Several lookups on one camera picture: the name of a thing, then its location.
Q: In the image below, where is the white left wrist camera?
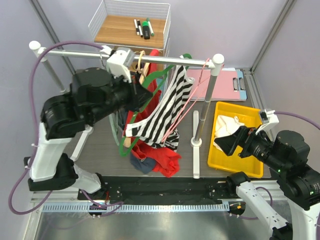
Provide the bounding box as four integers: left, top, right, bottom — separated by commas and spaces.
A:
106, 47, 136, 83

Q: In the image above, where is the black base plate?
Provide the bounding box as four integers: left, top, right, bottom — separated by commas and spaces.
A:
88, 176, 238, 206

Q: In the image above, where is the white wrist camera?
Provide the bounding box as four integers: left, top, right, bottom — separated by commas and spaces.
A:
256, 109, 279, 134
106, 47, 136, 83

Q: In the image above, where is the green highlighter marker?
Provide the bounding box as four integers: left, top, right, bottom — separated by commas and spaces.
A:
142, 21, 151, 40

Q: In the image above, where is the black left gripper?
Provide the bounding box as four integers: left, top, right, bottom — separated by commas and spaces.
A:
88, 69, 154, 125

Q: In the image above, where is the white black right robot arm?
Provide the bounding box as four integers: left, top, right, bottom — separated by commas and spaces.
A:
214, 126, 320, 240

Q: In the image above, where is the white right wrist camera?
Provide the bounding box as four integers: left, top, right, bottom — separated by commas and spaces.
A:
256, 109, 279, 134

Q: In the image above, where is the black white striped top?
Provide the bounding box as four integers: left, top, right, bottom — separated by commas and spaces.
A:
125, 65, 195, 151

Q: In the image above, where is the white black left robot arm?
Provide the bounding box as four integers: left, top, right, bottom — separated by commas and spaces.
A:
28, 67, 153, 200

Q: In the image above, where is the black white marker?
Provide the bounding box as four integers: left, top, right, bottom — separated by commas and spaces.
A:
136, 19, 144, 38
133, 19, 140, 36

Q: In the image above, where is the pink wire hanger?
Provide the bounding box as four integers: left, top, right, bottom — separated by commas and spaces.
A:
161, 53, 225, 143

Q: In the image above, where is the white tank top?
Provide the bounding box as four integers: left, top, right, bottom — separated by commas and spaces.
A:
214, 115, 245, 139

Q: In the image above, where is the yellow plastic tray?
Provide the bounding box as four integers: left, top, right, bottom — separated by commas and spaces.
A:
207, 101, 264, 178

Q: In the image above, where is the mint green hanger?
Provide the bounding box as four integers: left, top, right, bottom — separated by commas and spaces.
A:
99, 48, 121, 147

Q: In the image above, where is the red t-shirt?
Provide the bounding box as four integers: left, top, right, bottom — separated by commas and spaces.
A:
125, 63, 181, 178

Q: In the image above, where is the green capped marker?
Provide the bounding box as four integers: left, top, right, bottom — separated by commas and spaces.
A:
146, 18, 155, 37

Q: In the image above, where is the white wire shelf basket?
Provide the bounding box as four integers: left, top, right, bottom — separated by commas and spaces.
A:
87, 0, 172, 76

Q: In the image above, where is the wooden hanger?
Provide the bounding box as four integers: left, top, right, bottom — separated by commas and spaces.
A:
123, 50, 150, 148

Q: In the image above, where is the green plastic hanger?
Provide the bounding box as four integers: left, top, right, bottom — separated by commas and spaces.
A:
118, 53, 193, 157

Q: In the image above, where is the pink clipboard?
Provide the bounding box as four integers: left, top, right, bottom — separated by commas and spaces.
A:
187, 68, 233, 101

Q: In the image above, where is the silver clothes rack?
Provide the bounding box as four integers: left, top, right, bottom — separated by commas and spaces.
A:
26, 40, 224, 182

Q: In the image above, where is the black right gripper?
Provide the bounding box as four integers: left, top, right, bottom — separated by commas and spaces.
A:
214, 123, 287, 171

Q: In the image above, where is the white slotted cable duct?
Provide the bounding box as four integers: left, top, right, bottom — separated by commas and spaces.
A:
42, 201, 230, 213

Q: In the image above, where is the navy blue garment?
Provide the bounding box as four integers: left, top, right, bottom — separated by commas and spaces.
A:
130, 154, 157, 175

